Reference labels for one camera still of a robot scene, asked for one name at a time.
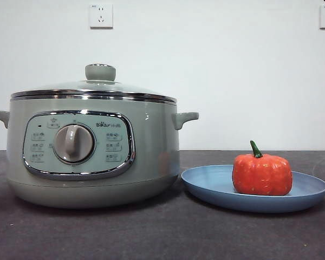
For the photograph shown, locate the glass lid with grey-green knob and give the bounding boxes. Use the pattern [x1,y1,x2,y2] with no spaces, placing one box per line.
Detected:
[10,63,177,105]

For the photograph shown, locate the orange pumpkin with green stem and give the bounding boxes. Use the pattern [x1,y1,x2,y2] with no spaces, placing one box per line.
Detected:
[231,140,294,196]

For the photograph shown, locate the blue round plate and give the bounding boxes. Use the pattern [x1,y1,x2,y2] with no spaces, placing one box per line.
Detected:
[180,164,325,213]

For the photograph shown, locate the grey-green electric steamer pot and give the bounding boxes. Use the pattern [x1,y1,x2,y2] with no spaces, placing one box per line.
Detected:
[0,99,200,209]

